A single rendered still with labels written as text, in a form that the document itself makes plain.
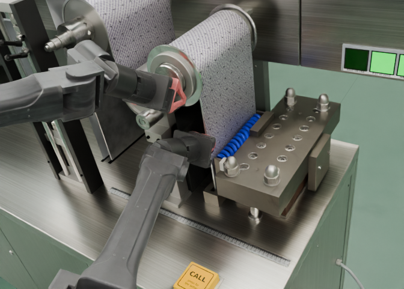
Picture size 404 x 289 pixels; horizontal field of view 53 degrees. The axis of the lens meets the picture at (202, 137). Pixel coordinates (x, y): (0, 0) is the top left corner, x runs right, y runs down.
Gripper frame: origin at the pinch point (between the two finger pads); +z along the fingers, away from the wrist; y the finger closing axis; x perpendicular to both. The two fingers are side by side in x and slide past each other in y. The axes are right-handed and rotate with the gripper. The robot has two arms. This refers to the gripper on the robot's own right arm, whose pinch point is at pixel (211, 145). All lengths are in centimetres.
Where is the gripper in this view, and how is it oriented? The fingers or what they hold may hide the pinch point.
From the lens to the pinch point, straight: 96.6
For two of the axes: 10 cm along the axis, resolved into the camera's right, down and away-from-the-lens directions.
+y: 8.3, 2.3, -5.1
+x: 1.5, -9.7, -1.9
